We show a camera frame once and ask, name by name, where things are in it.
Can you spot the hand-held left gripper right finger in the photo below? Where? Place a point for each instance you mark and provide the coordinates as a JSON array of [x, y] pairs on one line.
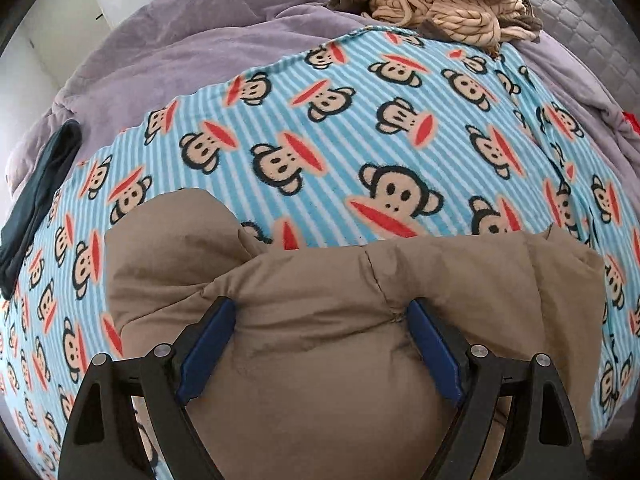
[[432, 350]]

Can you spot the cream chunky knit sweater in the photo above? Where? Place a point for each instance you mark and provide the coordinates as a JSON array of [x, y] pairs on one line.
[[450, 12]]

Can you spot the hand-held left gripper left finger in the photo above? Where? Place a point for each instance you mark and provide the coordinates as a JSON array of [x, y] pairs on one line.
[[210, 350]]

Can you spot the dark folded garment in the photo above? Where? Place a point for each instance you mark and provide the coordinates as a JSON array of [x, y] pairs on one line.
[[45, 185]]

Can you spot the tan puffer jacket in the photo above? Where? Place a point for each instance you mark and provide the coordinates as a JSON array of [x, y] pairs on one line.
[[320, 310]]

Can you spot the purple plush duvet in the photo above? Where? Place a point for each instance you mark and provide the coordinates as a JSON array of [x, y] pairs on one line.
[[200, 45]]

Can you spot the red object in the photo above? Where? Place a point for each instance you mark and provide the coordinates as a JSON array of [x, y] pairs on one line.
[[632, 122]]

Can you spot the blue striped monkey print blanket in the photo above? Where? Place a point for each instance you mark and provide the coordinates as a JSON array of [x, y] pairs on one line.
[[325, 125]]

